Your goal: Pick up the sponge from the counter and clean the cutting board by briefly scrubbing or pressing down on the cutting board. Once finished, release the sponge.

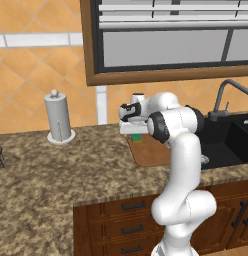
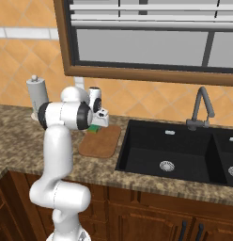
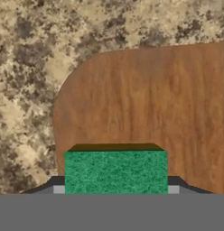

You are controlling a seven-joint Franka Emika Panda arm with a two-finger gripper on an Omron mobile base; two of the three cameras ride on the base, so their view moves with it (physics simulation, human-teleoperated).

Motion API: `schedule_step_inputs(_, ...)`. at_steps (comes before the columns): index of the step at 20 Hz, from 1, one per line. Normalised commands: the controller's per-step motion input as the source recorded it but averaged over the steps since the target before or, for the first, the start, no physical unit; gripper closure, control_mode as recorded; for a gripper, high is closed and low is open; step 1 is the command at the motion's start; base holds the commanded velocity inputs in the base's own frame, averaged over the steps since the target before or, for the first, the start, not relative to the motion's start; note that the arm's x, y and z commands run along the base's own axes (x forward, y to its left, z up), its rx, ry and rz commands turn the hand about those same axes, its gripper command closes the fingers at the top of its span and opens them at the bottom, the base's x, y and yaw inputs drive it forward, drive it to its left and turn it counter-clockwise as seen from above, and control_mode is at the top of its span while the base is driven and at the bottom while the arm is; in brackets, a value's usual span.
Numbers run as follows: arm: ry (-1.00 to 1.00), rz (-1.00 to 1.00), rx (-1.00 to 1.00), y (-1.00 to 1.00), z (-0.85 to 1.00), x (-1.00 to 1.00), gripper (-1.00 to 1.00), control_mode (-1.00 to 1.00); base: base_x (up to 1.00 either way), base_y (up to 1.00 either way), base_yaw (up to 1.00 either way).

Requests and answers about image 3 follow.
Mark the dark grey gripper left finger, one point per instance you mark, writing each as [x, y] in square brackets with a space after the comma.
[55, 184]

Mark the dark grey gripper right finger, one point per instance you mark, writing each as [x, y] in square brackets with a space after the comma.
[176, 184]

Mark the brown wooden cutting board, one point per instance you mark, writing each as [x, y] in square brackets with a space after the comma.
[141, 99]

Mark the green and yellow sponge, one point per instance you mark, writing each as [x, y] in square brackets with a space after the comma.
[116, 171]

